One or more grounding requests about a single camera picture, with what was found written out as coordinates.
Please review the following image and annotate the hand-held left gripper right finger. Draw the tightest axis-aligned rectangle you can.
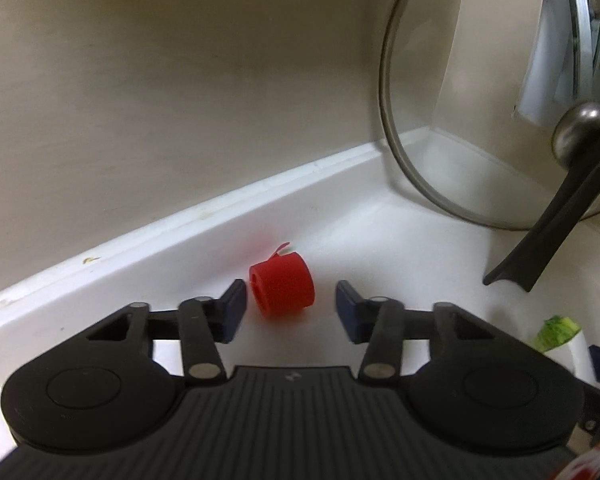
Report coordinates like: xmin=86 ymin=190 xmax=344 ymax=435
xmin=335 ymin=281 xmax=507 ymax=387

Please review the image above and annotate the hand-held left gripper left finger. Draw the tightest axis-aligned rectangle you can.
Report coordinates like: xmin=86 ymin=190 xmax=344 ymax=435
xmin=82 ymin=279 xmax=247 ymax=387

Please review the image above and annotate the red bottle cap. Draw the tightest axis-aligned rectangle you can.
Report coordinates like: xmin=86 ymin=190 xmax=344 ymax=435
xmin=248 ymin=242 xmax=315 ymax=320

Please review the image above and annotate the white green scallion piece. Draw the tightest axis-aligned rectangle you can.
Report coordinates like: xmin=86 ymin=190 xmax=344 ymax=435
xmin=532 ymin=315 xmax=584 ymax=361

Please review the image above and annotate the glass pot lid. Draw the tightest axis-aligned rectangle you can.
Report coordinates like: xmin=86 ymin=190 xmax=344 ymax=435
xmin=378 ymin=0 xmax=600 ymax=294

